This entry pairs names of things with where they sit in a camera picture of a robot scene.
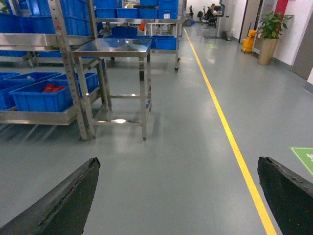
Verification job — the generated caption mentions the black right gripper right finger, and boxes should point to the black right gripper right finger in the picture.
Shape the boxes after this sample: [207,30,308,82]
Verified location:
[257,157,313,235]

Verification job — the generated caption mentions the yellow mop bucket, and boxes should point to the yellow mop bucket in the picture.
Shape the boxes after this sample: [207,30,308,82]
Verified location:
[242,30,256,53]

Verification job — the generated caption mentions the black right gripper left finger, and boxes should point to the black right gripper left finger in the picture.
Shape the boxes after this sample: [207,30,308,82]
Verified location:
[0,158,100,235]

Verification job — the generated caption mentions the red bubble wrap bags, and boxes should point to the red bubble wrap bags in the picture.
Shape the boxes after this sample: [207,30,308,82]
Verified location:
[43,84,66,93]

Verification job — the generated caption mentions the blue bin with red bags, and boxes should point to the blue bin with red bags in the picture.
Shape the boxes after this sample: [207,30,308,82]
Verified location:
[9,80,73,112]

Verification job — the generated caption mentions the stainless steel shelf rack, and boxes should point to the stainless steel shelf rack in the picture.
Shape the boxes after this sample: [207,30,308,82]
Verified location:
[0,0,111,140]

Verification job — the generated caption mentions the blue bin behind front bin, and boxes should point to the blue bin behind front bin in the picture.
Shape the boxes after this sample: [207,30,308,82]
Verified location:
[49,72,99,96]

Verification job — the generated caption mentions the small stainless steel table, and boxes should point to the small stainless steel table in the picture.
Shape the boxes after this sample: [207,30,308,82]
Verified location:
[71,38,152,141]

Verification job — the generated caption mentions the steel wheeled cart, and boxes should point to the steel wheeled cart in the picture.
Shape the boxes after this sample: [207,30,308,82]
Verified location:
[94,0,183,72]

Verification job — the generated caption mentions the tall potted plant gold pot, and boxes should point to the tall potted plant gold pot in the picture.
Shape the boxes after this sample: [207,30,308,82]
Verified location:
[256,11,294,66]

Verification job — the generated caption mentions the blue bin with clear bag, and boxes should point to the blue bin with clear bag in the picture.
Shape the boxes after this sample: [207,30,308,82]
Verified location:
[1,72,62,86]

